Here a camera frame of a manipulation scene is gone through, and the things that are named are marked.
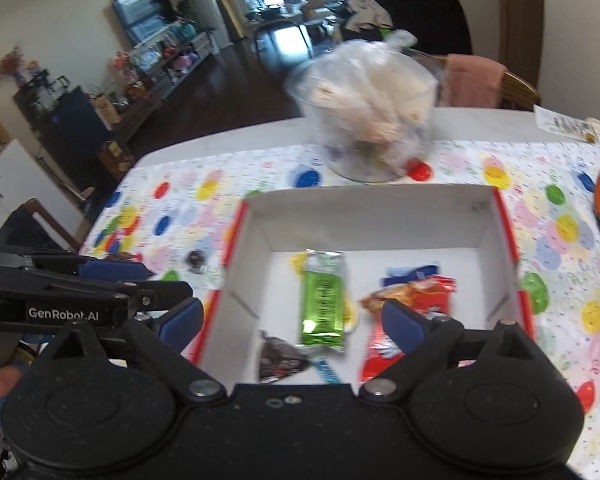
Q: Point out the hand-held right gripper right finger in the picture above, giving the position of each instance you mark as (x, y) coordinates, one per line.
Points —
(402, 325)

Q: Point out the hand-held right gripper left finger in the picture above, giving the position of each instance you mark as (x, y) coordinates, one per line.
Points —
(180, 320)

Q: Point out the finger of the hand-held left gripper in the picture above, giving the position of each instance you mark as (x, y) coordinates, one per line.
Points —
(155, 292)
(115, 270)

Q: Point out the red snack bag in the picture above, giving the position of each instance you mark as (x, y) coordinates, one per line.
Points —
(430, 295)

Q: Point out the blue and white snack packet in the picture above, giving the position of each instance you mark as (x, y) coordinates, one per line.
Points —
(410, 272)

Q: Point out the green snack packet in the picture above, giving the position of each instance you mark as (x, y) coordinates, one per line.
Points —
(322, 300)

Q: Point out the small blue candy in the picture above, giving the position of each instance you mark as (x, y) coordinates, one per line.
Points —
(325, 370)

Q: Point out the brown chocolate packet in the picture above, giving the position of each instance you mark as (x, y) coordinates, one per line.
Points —
(280, 360)

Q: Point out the red cardboard box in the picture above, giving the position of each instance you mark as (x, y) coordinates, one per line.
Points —
(370, 220)

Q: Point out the person's left hand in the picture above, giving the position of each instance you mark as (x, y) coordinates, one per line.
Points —
(7, 380)

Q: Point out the round chocolate in silver wrapper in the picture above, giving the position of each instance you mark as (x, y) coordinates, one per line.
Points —
(197, 260)

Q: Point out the dark wooden chair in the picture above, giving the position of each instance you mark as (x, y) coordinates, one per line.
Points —
(30, 230)

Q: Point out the brown paper bag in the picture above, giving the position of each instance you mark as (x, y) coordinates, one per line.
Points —
(116, 160)

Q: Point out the white cabinet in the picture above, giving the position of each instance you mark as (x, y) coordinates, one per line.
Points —
(5, 185)

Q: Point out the dark sideboard cabinet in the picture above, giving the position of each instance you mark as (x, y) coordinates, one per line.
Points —
(65, 125)

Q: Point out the balloon print tablecloth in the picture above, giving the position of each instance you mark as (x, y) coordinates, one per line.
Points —
(545, 240)

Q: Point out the low tv stand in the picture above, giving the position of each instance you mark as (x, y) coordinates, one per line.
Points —
(175, 65)

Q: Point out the clear container with plastic bag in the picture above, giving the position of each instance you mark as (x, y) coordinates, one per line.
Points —
(365, 105)

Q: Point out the pink cloth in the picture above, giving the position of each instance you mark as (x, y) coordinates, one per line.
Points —
(472, 80)

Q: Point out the flat screen television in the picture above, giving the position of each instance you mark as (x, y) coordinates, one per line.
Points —
(142, 12)

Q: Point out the white printed paper packet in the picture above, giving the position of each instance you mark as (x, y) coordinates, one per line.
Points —
(565, 122)

